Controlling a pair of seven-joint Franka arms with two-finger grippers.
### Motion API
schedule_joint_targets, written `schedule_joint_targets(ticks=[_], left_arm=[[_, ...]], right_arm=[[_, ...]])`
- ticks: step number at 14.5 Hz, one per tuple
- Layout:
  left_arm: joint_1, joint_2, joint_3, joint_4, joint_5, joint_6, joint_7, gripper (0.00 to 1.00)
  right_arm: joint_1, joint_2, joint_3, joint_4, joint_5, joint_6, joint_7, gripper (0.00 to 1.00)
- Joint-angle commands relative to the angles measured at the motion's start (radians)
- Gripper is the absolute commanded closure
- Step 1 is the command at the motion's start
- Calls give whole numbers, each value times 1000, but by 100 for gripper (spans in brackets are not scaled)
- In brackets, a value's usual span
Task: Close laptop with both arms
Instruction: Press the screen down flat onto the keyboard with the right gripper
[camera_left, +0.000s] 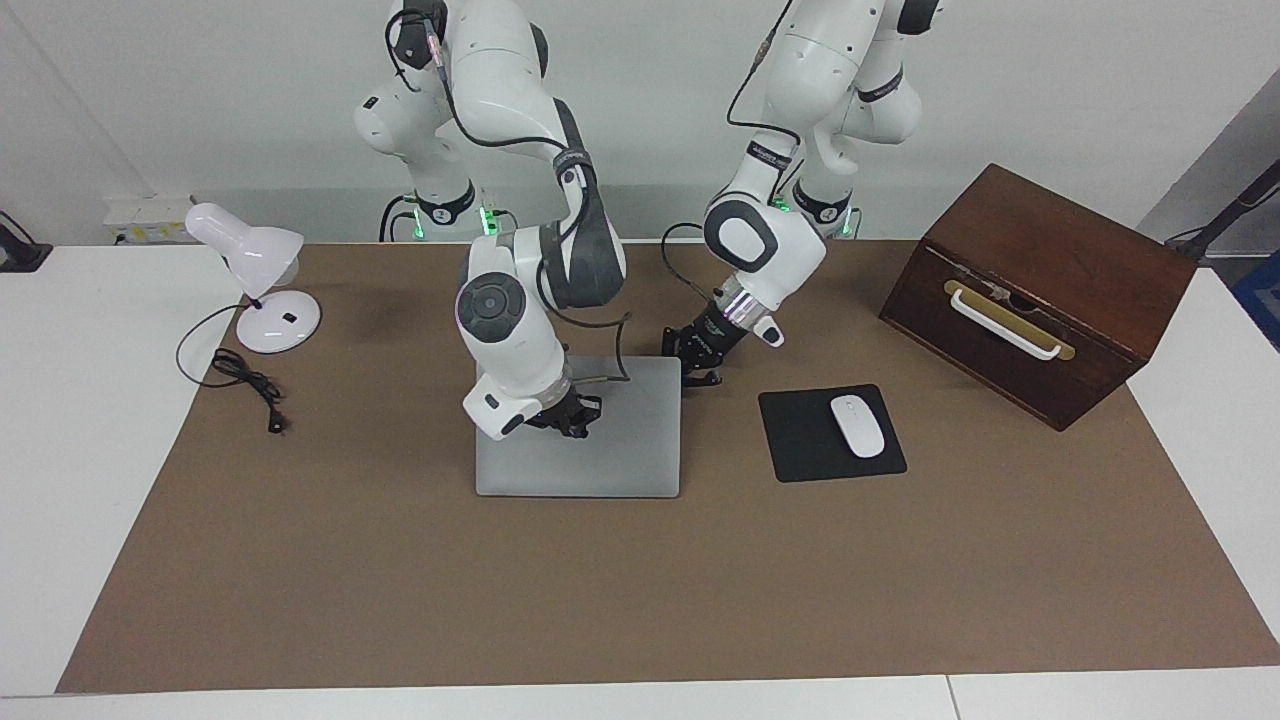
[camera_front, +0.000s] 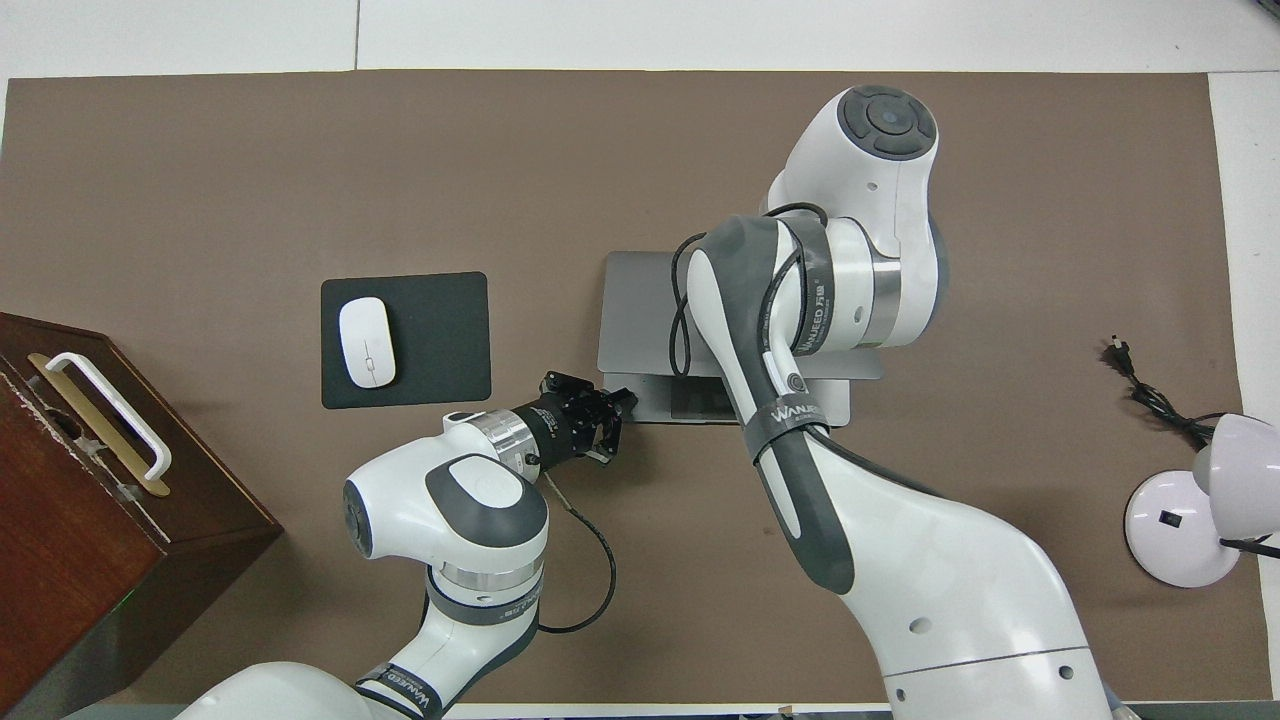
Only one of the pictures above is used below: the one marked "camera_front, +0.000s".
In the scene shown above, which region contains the white box handle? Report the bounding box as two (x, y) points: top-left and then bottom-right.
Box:
(45, 352), (173, 483)

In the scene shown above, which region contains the white desk lamp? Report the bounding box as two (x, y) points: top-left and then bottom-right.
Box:
(1124, 413), (1280, 589)

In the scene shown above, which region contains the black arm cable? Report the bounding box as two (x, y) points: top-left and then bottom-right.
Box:
(668, 203), (831, 379)
(535, 470), (618, 634)

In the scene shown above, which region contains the black mouse pad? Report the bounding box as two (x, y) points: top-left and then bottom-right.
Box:
(320, 271), (492, 410)

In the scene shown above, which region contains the white computer mouse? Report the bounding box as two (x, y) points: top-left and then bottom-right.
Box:
(338, 297), (397, 389)

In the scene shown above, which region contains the brown paper table mat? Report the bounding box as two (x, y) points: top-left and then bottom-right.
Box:
(0, 70), (1273, 704)

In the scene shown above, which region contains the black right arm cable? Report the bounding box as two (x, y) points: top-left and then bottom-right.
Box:
(668, 203), (831, 379)

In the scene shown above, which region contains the dark brown wooden box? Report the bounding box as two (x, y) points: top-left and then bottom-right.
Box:
(0, 312), (285, 720)

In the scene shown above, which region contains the grey aluminium laptop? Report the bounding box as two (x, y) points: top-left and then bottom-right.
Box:
(597, 250), (886, 426)

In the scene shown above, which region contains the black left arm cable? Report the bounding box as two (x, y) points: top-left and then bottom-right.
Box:
(535, 470), (618, 634)

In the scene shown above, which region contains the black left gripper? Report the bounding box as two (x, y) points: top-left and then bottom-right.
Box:
(512, 372), (638, 471)

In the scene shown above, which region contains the black lamp power cable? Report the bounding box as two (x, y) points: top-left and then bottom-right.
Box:
(1105, 337), (1216, 448)

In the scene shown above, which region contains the gold handle plate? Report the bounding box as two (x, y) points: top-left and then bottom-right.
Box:
(27, 352), (171, 498)

